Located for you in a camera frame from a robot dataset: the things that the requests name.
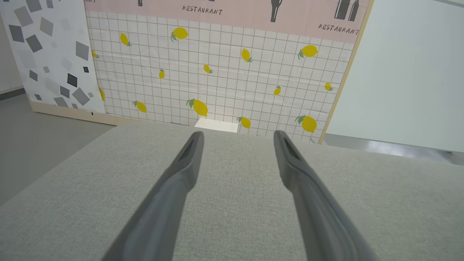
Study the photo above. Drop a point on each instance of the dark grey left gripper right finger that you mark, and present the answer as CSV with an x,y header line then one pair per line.
x,y
326,232

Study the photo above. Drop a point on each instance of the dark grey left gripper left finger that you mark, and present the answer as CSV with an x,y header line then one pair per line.
x,y
156,224

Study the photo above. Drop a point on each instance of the grey fabric sofa cushion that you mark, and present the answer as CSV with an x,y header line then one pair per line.
x,y
235,203

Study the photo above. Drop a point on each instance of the white rectangular block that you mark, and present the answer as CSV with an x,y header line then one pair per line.
x,y
217,125

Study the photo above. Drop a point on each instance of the grey squares print panel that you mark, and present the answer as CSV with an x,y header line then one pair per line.
x,y
54,54

